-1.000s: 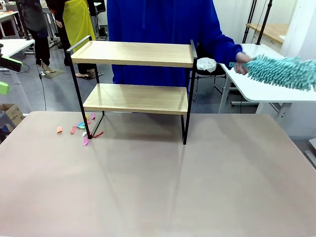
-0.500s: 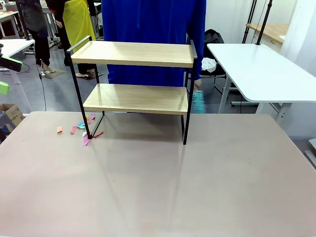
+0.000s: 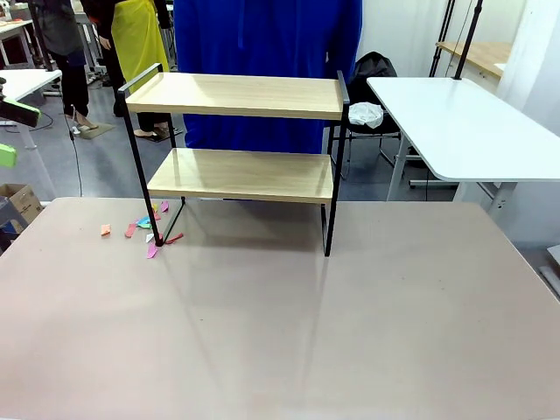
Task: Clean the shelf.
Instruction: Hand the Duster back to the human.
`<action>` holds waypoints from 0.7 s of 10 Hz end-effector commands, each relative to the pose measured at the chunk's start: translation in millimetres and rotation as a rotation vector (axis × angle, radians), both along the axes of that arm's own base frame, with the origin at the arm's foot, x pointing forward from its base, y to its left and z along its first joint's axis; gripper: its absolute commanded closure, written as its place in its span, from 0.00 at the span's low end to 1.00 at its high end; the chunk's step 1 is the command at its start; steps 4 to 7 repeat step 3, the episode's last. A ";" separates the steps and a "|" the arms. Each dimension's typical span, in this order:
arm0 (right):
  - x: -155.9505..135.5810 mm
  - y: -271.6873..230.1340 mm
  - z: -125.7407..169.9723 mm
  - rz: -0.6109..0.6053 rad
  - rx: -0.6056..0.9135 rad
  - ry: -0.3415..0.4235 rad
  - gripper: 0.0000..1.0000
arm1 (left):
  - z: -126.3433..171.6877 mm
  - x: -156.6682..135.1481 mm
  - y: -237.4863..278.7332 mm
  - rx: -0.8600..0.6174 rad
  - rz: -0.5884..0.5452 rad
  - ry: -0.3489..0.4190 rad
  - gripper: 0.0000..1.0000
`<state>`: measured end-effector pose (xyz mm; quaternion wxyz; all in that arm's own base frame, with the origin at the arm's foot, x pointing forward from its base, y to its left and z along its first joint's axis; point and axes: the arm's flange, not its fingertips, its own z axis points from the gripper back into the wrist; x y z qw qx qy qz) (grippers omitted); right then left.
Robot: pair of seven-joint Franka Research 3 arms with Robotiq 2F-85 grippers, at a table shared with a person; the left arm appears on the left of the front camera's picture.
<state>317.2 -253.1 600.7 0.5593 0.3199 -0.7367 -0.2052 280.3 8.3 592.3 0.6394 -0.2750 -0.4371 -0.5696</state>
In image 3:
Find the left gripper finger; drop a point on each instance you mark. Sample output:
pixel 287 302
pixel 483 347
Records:
pixel 17 113
pixel 8 156

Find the two-tier wooden metal shelf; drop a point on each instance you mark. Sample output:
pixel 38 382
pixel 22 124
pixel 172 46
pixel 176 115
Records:
pixel 245 94

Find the apron wearer bare hand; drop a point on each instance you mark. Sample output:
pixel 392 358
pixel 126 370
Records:
pixel 105 43

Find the brown cardboard box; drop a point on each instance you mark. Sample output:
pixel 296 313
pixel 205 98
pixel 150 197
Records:
pixel 24 201

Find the black tripod pole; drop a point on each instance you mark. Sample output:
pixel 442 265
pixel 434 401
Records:
pixel 469 39
pixel 443 35
pixel 41 39

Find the grey floor mat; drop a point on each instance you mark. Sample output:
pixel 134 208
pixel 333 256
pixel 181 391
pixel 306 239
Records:
pixel 94 130
pixel 155 135

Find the light wooden workbench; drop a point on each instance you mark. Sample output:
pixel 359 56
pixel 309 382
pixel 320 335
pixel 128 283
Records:
pixel 13 28

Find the person in dark jacket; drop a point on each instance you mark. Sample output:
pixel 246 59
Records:
pixel 65 26

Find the orange paper scrap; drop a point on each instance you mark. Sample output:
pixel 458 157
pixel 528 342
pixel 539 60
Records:
pixel 105 229

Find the person in yellow apron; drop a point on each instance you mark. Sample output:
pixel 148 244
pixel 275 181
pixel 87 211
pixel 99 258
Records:
pixel 135 39

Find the teal paper scrap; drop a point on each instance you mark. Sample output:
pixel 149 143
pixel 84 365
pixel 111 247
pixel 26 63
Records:
pixel 144 222

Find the whitish paper scrap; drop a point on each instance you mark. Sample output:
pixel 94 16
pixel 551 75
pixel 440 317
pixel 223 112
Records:
pixel 149 237

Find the pink paper scrap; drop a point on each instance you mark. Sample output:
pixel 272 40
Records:
pixel 165 206
pixel 151 250

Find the crumpled white plastic bag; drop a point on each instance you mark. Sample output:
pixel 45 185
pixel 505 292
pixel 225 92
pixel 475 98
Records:
pixel 365 114

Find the black jacket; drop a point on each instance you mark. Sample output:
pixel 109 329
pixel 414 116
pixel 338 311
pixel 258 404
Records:
pixel 372 70

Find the black chair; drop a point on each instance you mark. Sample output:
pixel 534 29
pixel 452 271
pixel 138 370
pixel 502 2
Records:
pixel 389 144

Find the large white desk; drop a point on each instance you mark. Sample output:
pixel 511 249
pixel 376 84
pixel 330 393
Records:
pixel 459 127

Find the light wooden table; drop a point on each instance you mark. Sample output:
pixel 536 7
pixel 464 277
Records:
pixel 481 52

